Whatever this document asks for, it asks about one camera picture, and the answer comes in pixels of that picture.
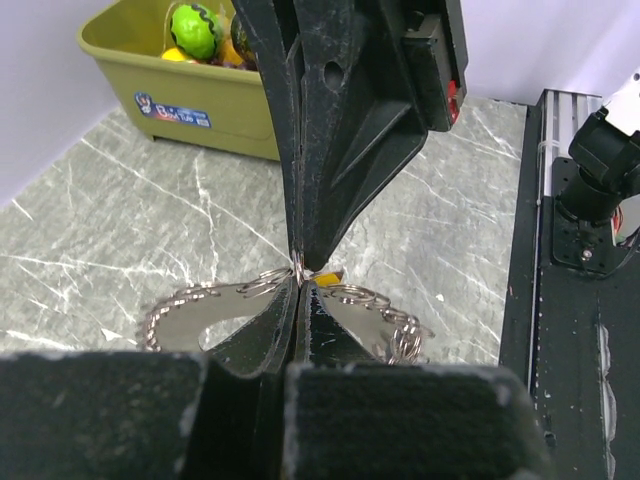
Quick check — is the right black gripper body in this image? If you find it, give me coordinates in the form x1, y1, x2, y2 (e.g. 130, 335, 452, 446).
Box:
398, 1, 468, 132

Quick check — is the green watermelon toy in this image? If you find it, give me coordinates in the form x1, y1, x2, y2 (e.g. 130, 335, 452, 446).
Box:
169, 3, 225, 61

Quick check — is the dark grapes toy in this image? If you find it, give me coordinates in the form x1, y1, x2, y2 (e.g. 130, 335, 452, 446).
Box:
209, 56, 247, 70

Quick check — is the yellow banana toy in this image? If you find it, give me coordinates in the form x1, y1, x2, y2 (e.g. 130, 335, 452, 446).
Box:
160, 47, 199, 64

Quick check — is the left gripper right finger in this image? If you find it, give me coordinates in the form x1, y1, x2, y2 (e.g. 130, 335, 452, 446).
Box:
282, 282, 550, 479

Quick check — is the aluminium rail frame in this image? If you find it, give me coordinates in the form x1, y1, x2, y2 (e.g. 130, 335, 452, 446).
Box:
537, 90, 603, 197

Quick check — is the black mounting base plate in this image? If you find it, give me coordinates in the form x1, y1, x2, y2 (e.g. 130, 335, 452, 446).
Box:
499, 98, 639, 479

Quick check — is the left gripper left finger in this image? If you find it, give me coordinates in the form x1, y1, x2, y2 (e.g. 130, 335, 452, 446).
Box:
1, 279, 299, 479

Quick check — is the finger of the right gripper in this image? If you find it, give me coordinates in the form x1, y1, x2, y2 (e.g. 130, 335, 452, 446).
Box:
233, 0, 304, 260
292, 1, 427, 270

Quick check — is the black tin can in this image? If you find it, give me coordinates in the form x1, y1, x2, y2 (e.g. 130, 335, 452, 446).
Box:
230, 15, 257, 71

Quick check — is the olive green plastic bin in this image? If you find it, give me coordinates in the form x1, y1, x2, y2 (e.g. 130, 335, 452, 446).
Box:
77, 1, 279, 160

